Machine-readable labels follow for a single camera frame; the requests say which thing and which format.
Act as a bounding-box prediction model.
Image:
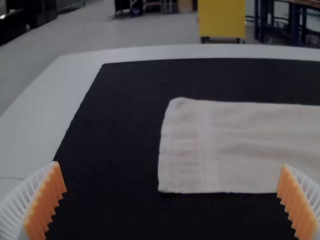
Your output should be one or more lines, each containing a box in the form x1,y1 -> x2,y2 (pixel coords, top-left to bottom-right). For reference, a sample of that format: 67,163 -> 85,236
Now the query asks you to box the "large blue metal rack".
253,0 -> 320,47

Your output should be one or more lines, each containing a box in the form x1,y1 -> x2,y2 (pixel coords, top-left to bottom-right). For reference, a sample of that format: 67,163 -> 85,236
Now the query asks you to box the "yellow wheeled cabinet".
198,0 -> 247,45

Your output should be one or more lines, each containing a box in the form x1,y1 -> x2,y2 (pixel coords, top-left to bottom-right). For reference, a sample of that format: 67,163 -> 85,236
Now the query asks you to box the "pale towel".
157,97 -> 320,195

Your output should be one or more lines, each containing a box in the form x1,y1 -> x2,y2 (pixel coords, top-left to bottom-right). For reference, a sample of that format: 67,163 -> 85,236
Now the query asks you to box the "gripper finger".
0,160 -> 68,240
276,163 -> 320,240

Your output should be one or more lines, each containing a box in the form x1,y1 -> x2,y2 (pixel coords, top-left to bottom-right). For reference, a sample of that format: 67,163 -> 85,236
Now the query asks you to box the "black mat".
43,57 -> 320,240

